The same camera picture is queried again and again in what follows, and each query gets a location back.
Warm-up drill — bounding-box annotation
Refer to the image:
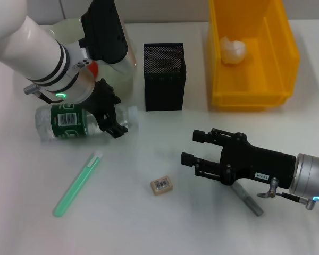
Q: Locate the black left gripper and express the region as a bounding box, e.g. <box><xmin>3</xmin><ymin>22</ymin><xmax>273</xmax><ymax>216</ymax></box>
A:
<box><xmin>82</xmin><ymin>77</ymin><xmax>129</xmax><ymax>140</ymax></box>

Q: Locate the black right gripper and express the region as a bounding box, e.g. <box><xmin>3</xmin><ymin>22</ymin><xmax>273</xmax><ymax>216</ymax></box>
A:
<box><xmin>180</xmin><ymin>127</ymin><xmax>298</xmax><ymax>191</ymax></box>

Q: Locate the clear green-label water bottle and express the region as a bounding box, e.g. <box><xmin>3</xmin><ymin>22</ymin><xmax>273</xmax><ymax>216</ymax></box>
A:
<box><xmin>34</xmin><ymin>102</ymin><xmax>139</xmax><ymax>142</ymax></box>

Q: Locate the beige eraser with barcode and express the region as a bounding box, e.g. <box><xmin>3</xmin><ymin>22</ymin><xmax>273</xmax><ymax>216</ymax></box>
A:
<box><xmin>150</xmin><ymin>177</ymin><xmax>174</xmax><ymax>197</ymax></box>

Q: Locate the mint green pen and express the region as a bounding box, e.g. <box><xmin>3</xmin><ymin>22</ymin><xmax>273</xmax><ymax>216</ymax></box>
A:
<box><xmin>52</xmin><ymin>150</ymin><xmax>104</xmax><ymax>219</ymax></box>

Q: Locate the white paper ball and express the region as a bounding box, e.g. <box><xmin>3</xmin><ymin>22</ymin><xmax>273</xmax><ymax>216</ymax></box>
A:
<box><xmin>219</xmin><ymin>36</ymin><xmax>249</xmax><ymax>65</ymax></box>

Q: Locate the pale green glass fruit plate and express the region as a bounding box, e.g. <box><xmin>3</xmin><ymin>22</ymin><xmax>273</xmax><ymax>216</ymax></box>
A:
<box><xmin>46</xmin><ymin>17</ymin><xmax>138</xmax><ymax>99</ymax></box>

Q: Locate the black mesh pen holder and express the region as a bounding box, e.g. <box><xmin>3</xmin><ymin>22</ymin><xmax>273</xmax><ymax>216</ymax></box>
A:
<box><xmin>142</xmin><ymin>41</ymin><xmax>188</xmax><ymax>112</ymax></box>

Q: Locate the grey pen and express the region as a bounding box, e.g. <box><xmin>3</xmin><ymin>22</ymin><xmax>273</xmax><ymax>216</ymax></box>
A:
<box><xmin>230</xmin><ymin>181</ymin><xmax>265</xmax><ymax>218</ymax></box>

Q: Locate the yellow plastic bin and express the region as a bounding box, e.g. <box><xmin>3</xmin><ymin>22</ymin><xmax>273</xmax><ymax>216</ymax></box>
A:
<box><xmin>206</xmin><ymin>0</ymin><xmax>301</xmax><ymax>112</ymax></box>

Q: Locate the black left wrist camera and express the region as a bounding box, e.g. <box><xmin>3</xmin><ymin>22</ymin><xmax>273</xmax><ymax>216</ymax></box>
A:
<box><xmin>81</xmin><ymin>0</ymin><xmax>129</xmax><ymax>64</ymax></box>

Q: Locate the right wrist cable with plugs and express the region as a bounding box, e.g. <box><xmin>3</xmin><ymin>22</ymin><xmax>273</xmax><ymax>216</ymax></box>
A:
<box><xmin>257</xmin><ymin>176</ymin><xmax>318</xmax><ymax>211</ymax></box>

